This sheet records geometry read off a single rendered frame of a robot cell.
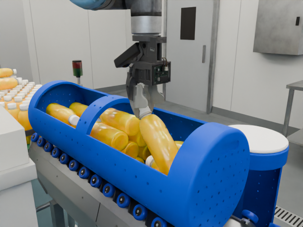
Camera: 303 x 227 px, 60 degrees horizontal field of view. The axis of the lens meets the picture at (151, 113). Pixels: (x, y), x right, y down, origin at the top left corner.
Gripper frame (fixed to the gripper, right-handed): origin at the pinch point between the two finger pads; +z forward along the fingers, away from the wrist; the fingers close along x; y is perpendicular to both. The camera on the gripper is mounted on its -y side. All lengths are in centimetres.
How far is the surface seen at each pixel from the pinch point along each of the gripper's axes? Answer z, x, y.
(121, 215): 31.9, -7.1, -2.3
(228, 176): 13.3, 7.0, 23.7
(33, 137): 27, -6, -70
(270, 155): 22, 44, 20
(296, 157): 126, 273, -29
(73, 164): 26.8, -5.8, -32.4
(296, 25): -24, 313, -65
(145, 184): 13.9, -9.5, 11.3
